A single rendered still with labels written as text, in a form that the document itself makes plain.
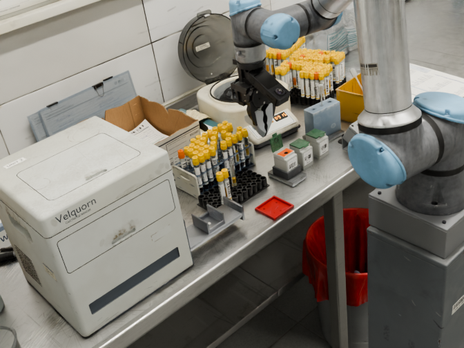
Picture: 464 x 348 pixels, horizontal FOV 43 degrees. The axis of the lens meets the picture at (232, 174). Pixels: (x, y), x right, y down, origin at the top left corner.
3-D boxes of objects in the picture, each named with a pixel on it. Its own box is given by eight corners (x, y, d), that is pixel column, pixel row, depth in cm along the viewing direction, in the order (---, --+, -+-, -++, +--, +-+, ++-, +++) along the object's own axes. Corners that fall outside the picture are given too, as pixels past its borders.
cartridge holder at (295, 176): (293, 187, 150) (292, 175, 148) (268, 176, 156) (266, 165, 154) (306, 178, 152) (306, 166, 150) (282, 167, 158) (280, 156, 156)
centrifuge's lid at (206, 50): (175, 21, 172) (163, 19, 179) (195, 101, 183) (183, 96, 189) (235, 1, 181) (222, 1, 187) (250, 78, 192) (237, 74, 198)
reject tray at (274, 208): (275, 221, 139) (274, 218, 138) (255, 210, 143) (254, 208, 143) (294, 207, 142) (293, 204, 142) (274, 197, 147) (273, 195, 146)
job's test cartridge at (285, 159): (288, 179, 151) (286, 158, 147) (275, 173, 154) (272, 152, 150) (298, 172, 153) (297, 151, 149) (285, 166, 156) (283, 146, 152)
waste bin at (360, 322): (364, 390, 198) (362, 294, 174) (284, 335, 222) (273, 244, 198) (427, 325, 217) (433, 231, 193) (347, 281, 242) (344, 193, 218)
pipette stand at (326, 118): (318, 147, 165) (316, 115, 159) (302, 139, 170) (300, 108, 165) (344, 134, 169) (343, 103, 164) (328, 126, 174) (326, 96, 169)
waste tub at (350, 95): (375, 130, 169) (375, 98, 163) (335, 119, 177) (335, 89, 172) (398, 110, 176) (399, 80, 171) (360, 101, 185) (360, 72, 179)
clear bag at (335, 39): (327, 72, 207) (324, 21, 197) (284, 66, 216) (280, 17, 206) (357, 45, 224) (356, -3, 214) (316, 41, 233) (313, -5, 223)
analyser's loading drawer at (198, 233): (177, 265, 127) (172, 246, 124) (159, 253, 131) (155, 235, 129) (245, 219, 138) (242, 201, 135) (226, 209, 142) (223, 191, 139)
